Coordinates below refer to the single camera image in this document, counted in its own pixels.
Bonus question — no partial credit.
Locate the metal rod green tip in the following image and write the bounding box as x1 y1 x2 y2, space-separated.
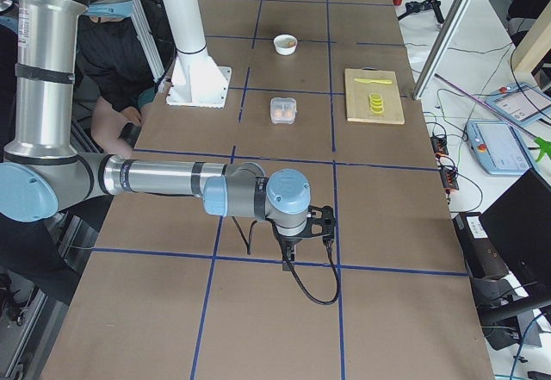
435 73 551 162

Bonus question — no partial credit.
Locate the white ceramic bowl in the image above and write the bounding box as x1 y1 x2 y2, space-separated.
273 34 298 56

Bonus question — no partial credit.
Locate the black orange connector block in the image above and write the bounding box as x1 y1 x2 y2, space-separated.
430 134 459 196

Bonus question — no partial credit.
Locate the blue teach pendant far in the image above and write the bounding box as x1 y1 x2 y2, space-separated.
485 83 550 128

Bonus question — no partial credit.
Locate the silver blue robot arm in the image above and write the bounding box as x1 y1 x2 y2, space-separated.
1 0 314 256

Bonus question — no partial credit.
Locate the wooden cutting board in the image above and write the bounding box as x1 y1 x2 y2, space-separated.
344 69 405 125

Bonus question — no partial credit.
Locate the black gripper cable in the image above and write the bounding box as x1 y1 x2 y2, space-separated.
232 215 341 306

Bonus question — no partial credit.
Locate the yellow plastic knife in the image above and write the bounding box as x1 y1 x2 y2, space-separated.
354 78 393 85

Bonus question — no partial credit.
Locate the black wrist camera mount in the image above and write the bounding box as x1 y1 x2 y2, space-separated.
299 205 336 241

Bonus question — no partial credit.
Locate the clear plastic egg box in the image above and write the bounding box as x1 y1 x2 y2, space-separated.
270 97 297 124

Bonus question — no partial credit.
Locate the black tripod stand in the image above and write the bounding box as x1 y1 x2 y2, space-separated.
398 0 444 24

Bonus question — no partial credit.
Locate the white pedestal column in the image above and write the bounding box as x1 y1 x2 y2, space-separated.
163 0 232 109

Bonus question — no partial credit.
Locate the aluminium frame post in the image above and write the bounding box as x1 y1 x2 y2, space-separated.
412 0 472 100

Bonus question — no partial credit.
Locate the black computer box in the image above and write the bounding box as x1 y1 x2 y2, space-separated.
453 212 509 280

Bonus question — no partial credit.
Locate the blue teach pendant near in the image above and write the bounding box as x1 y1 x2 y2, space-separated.
466 120 534 177

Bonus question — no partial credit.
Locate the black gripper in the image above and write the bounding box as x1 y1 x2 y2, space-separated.
275 230 302 271

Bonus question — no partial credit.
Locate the person in black clothes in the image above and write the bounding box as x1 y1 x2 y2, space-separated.
77 16 157 159

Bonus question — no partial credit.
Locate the blue teach pendant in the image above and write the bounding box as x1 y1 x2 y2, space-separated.
485 83 550 128
466 120 534 177

